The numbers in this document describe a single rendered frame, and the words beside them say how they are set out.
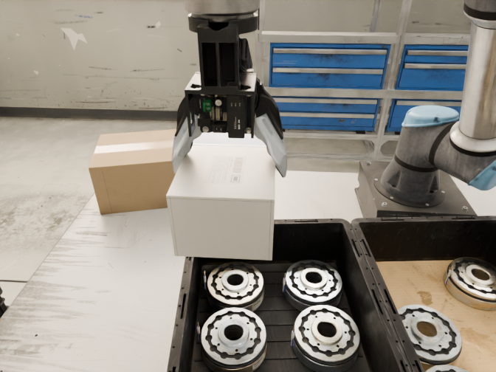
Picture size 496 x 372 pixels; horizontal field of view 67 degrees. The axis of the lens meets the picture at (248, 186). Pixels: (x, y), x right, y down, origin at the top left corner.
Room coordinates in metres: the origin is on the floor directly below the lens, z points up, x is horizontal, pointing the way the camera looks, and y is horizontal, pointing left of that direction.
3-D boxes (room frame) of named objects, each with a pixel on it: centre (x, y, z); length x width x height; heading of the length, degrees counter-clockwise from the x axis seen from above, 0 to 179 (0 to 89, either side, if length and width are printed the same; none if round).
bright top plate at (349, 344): (0.37, -0.12, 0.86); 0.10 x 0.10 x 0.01
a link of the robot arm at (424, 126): (0.86, -0.45, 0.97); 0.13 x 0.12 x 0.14; 30
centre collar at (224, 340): (0.36, 0.02, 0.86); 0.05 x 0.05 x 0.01
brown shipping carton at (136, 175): (1.02, 0.31, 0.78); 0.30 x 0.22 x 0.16; 100
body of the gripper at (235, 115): (0.41, 0.03, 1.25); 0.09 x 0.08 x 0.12; 176
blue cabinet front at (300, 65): (2.35, -0.49, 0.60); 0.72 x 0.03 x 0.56; 86
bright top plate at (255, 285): (0.47, 0.02, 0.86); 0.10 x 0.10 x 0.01
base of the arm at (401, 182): (0.87, -0.45, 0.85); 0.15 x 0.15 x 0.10
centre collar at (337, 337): (0.37, -0.12, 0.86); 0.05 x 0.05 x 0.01
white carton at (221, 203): (0.44, 0.02, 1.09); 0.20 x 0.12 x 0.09; 176
